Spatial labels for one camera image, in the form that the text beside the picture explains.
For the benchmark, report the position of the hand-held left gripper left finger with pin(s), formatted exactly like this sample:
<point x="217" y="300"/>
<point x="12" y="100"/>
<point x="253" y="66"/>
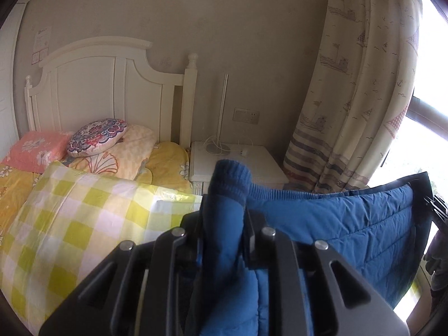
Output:
<point x="140" y="287"/>

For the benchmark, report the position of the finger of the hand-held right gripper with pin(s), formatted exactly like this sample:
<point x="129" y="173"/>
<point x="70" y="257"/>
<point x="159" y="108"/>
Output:
<point x="436" y="207"/>

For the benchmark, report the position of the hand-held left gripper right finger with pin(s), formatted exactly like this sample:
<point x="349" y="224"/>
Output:
<point x="315" y="287"/>

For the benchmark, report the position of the blue quilted jacket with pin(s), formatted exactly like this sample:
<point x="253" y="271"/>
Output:
<point x="350" y="217"/>

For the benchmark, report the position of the yellow checkered bed sheet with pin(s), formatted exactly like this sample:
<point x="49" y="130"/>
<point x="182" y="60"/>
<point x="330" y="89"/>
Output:
<point x="87" y="224"/>

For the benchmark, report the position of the dark-framed window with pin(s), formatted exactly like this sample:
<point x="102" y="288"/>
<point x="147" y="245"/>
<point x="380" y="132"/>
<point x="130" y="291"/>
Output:
<point x="432" y="77"/>

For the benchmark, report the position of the peach shell-print pillow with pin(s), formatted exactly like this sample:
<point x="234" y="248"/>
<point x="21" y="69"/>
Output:
<point x="122" y="154"/>

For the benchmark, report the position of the white nightstand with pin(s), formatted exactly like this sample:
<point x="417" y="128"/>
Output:
<point x="259" y="162"/>

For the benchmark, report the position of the ship-print curtain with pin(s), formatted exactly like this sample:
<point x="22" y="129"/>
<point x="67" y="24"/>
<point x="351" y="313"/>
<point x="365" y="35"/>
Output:
<point x="353" y="94"/>

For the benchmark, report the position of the round floral cushion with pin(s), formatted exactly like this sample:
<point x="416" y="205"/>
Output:
<point x="96" y="136"/>

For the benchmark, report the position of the pink floral pillow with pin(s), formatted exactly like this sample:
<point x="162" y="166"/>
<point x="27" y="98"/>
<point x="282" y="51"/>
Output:
<point x="35" y="148"/>

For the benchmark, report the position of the white lamp pole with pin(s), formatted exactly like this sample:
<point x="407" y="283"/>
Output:
<point x="221" y="112"/>

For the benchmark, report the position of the white bed headboard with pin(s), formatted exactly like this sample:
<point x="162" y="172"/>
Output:
<point x="105" y="84"/>

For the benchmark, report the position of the white wardrobe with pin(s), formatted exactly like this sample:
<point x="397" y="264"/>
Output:
<point x="7" y="94"/>

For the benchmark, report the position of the beige wall socket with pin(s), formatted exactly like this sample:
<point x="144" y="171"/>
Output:
<point x="246" y="115"/>

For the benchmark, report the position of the white wall notice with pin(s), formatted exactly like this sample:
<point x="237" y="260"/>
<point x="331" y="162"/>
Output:
<point x="41" y="40"/>

